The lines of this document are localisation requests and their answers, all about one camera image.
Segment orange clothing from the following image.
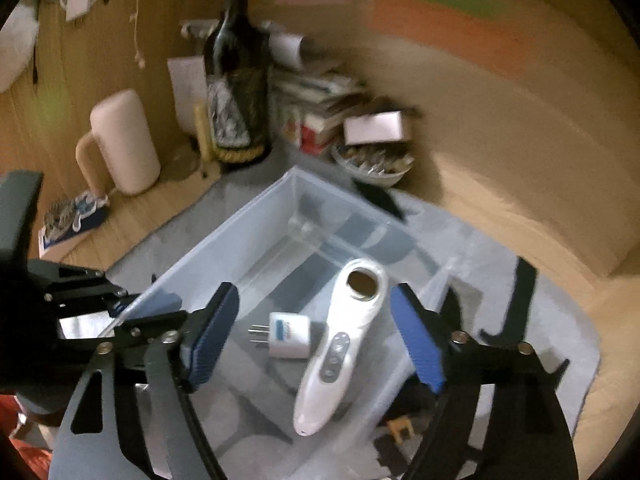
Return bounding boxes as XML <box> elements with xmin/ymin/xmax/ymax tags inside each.
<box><xmin>0</xmin><ymin>395</ymin><xmax>56</xmax><ymax>480</ymax></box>

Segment white handheld massager device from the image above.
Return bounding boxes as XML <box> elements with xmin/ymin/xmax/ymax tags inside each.
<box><xmin>292</xmin><ymin>258</ymin><xmax>390</xmax><ymax>437</ymax></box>

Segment white bowl of beads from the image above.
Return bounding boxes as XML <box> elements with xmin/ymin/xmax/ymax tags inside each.
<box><xmin>331</xmin><ymin>142</ymin><xmax>416</xmax><ymax>188</ymax></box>

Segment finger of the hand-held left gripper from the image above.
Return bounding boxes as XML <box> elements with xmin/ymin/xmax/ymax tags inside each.
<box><xmin>41</xmin><ymin>259</ymin><xmax>186</xmax><ymax>332</ymax></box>

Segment clear plastic storage bin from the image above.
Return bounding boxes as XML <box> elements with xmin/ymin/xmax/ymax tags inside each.
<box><xmin>102</xmin><ymin>166</ymin><xmax>468</xmax><ymax>480</ymax></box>

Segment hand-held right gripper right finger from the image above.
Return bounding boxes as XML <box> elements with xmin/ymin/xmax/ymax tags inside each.
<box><xmin>389</xmin><ymin>283</ymin><xmax>579</xmax><ymax>480</ymax></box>

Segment yellow tube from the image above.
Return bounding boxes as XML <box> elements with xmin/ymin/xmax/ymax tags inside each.
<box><xmin>194</xmin><ymin>104</ymin><xmax>216</xmax><ymax>161</ymax></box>

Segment grey felt mat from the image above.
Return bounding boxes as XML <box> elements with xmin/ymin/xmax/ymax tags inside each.
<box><xmin>105</xmin><ymin>150</ymin><xmax>601</xmax><ymax>480</ymax></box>

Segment white handwritten note sheet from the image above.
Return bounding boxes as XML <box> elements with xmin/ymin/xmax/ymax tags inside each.
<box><xmin>167</xmin><ymin>56</ymin><xmax>211</xmax><ymax>136</ymax></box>

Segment blue and white sticker card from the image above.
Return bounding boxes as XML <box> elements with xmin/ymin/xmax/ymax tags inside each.
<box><xmin>37</xmin><ymin>192</ymin><xmax>110</xmax><ymax>261</ymax></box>

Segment white plug adapter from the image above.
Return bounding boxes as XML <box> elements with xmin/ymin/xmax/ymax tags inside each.
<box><xmin>247</xmin><ymin>311</ymin><xmax>312</xmax><ymax>360</ymax></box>

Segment pink cylindrical container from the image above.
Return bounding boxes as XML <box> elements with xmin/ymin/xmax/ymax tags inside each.
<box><xmin>75</xmin><ymin>89</ymin><xmax>162</xmax><ymax>197</ymax></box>

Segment dark wine bottle elephant label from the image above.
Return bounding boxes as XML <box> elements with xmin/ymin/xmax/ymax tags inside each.
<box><xmin>202</xmin><ymin>0</ymin><xmax>273</xmax><ymax>166</ymax></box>

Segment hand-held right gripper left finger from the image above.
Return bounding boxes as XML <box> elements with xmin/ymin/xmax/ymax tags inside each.
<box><xmin>47</xmin><ymin>282</ymin><xmax>241</xmax><ymax>480</ymax></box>

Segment white charger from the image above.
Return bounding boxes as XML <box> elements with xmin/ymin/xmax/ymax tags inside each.
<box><xmin>65</xmin><ymin>0</ymin><xmax>93</xmax><ymax>22</ymax></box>

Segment stack of books and papers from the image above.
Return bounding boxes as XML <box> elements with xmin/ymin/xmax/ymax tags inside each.
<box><xmin>272</xmin><ymin>67</ymin><xmax>371</xmax><ymax>153</ymax></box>

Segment orange sticky note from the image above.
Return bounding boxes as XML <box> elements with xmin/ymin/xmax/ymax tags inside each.
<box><xmin>371</xmin><ymin>0</ymin><xmax>531</xmax><ymax>78</ymax></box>

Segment small white box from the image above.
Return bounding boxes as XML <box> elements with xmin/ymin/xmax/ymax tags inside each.
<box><xmin>343</xmin><ymin>110</ymin><xmax>406</xmax><ymax>145</ymax></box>

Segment white hanging cord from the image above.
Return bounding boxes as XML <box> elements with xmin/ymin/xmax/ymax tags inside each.
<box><xmin>131</xmin><ymin>0</ymin><xmax>147</xmax><ymax>68</ymax></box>

